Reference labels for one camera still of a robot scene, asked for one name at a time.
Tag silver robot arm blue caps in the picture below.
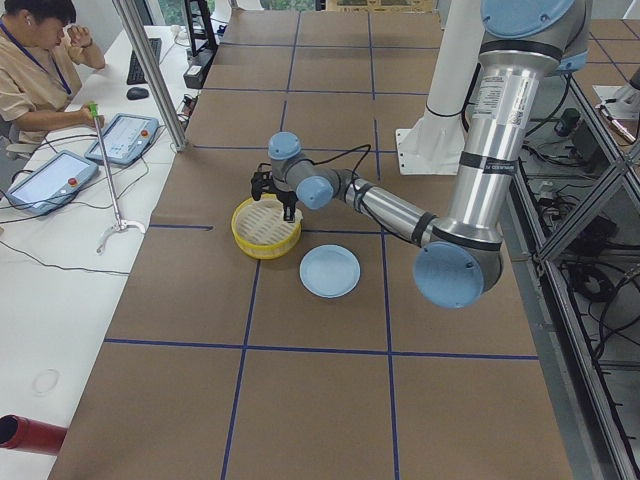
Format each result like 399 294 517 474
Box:
252 1 592 308

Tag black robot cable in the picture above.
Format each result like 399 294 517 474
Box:
309 144 374 181

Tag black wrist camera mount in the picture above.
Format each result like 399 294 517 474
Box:
251 163 275 201

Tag far blue teach pendant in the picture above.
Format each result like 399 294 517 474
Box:
99 113 159 167

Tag black keyboard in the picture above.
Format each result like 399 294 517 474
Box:
126 37 164 86

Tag green handled reacher grabber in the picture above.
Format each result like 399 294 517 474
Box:
87 102 146 255

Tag black electronics box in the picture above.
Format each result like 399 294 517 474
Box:
183 49 214 90

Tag aluminium frame rail structure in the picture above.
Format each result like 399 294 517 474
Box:
510 53 639 479

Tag blue teach pendant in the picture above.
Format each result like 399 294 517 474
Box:
99 113 159 167
6 150 98 215

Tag black computer mouse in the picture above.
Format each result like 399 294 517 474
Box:
126 87 149 101

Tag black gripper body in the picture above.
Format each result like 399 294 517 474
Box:
276 190 298 208

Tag aluminium frame post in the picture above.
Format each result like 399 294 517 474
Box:
112 0 187 152

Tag near blue teach pendant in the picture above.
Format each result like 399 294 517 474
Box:
6 150 98 215

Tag light blue plate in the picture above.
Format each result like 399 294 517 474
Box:
299 244 361 298

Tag red cylinder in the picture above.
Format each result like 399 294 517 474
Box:
1 415 67 455

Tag person in beige shirt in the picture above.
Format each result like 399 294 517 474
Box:
1 0 106 145

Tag yellow rimmed bamboo steamer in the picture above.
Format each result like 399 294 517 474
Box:
231 194 302 260

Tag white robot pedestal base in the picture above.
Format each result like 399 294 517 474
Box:
396 0 485 175

